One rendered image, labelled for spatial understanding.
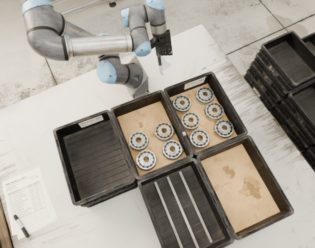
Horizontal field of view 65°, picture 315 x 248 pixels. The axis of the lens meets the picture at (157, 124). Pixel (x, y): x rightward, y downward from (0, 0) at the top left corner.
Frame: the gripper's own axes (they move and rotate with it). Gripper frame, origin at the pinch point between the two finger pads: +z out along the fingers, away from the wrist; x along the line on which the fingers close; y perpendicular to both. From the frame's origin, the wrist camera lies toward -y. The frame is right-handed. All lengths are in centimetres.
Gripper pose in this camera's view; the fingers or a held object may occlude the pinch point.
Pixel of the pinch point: (160, 68)
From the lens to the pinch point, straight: 135.3
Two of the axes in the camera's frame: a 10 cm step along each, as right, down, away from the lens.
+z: 1.4, 6.9, 7.1
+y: 9.9, -1.3, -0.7
